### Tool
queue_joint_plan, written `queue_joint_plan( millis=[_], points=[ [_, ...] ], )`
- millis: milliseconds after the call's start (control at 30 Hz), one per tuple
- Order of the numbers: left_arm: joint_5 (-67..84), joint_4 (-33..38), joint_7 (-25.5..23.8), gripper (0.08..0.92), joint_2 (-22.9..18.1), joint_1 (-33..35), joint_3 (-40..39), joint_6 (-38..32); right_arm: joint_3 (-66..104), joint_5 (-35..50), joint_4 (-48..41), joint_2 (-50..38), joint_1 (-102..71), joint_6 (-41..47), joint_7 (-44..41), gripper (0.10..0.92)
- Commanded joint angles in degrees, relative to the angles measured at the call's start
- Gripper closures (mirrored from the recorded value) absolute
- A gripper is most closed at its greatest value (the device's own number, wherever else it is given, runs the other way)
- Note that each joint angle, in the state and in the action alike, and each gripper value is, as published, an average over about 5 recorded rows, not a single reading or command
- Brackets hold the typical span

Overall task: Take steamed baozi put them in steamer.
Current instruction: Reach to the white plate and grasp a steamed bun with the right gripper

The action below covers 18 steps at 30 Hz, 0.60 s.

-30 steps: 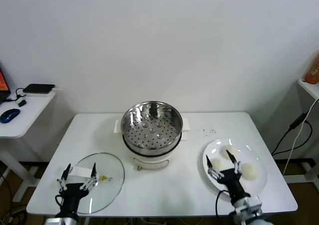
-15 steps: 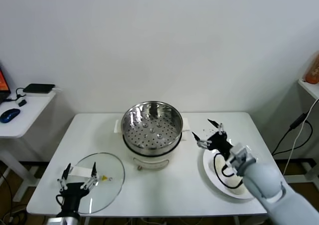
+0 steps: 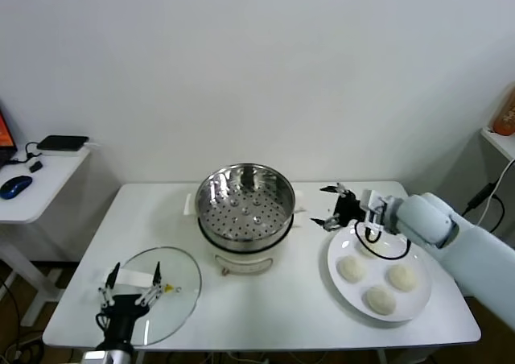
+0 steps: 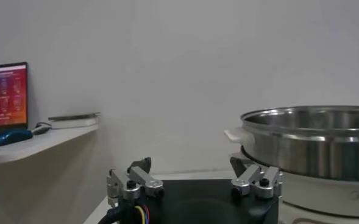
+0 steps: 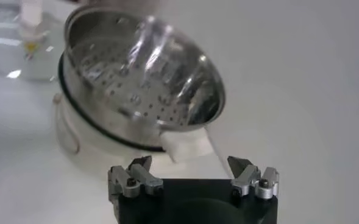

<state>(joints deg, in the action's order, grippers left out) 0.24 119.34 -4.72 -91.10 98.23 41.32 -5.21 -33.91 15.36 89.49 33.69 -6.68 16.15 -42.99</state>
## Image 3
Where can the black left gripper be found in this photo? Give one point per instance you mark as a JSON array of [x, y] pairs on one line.
[[120, 313]]

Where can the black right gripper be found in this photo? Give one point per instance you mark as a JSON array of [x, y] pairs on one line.
[[348, 211]]

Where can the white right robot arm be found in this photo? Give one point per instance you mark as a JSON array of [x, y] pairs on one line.
[[462, 243]]

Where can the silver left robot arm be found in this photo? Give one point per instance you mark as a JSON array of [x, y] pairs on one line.
[[108, 356]]

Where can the stainless steel steamer basket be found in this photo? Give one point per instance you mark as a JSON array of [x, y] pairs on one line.
[[245, 219]]

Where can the white round plate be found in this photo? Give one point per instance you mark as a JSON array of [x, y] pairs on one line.
[[354, 295]]

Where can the white side table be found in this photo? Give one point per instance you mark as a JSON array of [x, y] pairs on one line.
[[52, 179]]

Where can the flat white box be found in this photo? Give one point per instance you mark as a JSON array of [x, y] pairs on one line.
[[60, 153]]

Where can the blue computer mouse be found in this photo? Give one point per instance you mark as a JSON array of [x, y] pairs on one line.
[[15, 187]]

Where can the small black adapter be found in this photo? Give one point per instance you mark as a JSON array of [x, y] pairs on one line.
[[35, 166]]

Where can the flat black device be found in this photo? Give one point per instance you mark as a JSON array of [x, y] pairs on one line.
[[62, 142]]

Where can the orange bottle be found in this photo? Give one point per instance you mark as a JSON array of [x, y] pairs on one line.
[[506, 114]]

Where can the black laptop with orange screen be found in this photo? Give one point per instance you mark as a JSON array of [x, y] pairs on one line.
[[5, 130]]

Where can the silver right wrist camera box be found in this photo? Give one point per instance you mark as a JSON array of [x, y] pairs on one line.
[[372, 201]]

